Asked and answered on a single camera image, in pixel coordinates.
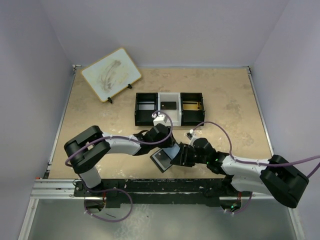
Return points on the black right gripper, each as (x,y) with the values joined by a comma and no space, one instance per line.
(185,155)

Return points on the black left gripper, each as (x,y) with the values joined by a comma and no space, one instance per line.
(171,142)

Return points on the black and white tray organizer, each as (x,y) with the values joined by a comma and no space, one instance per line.
(179,117)

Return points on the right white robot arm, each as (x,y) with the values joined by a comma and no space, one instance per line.
(266,176)

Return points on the yellow-framed whiteboard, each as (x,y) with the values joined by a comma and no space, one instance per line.
(111,74)

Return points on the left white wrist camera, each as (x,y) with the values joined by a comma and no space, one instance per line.
(159,119)

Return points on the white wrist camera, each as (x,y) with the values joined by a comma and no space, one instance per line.
(191,134)
(159,119)

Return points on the black VIP card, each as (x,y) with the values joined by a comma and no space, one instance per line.
(162,159)

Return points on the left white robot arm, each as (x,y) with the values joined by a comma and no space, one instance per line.
(86,149)

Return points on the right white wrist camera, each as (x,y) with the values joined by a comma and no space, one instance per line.
(191,134)

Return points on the black leather card holder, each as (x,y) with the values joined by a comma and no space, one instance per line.
(172,152)

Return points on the black card in tray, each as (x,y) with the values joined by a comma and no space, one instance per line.
(168,105)

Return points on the gold card in tray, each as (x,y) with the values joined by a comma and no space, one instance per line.
(191,106)

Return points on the silver card in tray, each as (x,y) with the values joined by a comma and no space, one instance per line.
(146,107)

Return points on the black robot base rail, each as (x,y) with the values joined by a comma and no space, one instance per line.
(185,191)

